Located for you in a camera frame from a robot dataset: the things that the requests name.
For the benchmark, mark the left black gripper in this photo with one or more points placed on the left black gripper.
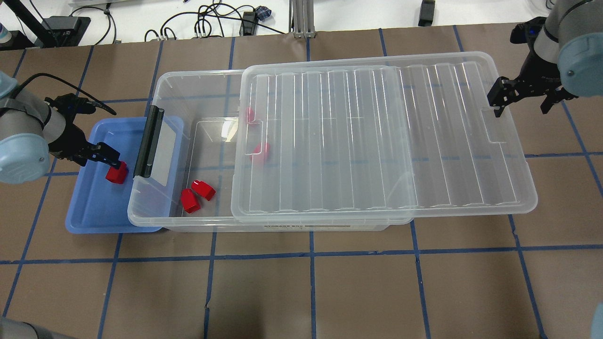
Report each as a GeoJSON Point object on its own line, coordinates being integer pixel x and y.
{"type": "Point", "coordinates": [70, 140]}

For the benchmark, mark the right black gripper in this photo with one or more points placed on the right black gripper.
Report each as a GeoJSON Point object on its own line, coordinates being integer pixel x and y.
{"type": "Point", "coordinates": [546, 70]}

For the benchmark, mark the red block from tray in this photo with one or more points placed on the red block from tray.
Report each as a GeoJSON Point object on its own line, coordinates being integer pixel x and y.
{"type": "Point", "coordinates": [117, 175]}

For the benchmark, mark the clear plastic box lid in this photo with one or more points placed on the clear plastic box lid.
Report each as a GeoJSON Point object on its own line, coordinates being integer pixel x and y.
{"type": "Point", "coordinates": [465, 160]}

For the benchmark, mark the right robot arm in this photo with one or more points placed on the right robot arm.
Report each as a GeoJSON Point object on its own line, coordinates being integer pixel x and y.
{"type": "Point", "coordinates": [565, 58]}

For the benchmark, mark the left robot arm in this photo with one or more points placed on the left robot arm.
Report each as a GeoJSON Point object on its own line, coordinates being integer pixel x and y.
{"type": "Point", "coordinates": [33, 129]}

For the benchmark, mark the clear plastic storage box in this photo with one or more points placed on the clear plastic storage box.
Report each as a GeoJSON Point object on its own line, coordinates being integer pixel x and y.
{"type": "Point", "coordinates": [198, 150]}

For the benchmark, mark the blue plastic tray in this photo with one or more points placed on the blue plastic tray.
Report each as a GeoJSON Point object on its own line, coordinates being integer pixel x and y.
{"type": "Point", "coordinates": [102, 207]}

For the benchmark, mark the red block front left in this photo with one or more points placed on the red block front left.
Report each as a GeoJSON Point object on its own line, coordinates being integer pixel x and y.
{"type": "Point", "coordinates": [189, 201]}

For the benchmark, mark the red block front right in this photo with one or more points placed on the red block front right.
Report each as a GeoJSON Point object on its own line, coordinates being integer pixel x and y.
{"type": "Point", "coordinates": [203, 189]}

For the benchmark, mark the black power adapter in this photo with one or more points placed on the black power adapter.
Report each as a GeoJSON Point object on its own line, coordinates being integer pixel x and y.
{"type": "Point", "coordinates": [426, 13]}

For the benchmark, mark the red block back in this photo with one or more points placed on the red block back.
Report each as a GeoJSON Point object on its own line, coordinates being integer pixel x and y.
{"type": "Point", "coordinates": [249, 115]}

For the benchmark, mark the red block middle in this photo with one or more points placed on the red block middle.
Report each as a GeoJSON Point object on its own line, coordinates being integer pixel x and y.
{"type": "Point", "coordinates": [261, 153]}

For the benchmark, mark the black box latch handle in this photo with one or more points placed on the black box latch handle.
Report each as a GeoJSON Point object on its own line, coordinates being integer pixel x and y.
{"type": "Point", "coordinates": [148, 145]}

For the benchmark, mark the aluminium frame post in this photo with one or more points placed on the aluminium frame post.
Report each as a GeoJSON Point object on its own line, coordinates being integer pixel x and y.
{"type": "Point", "coordinates": [301, 13]}

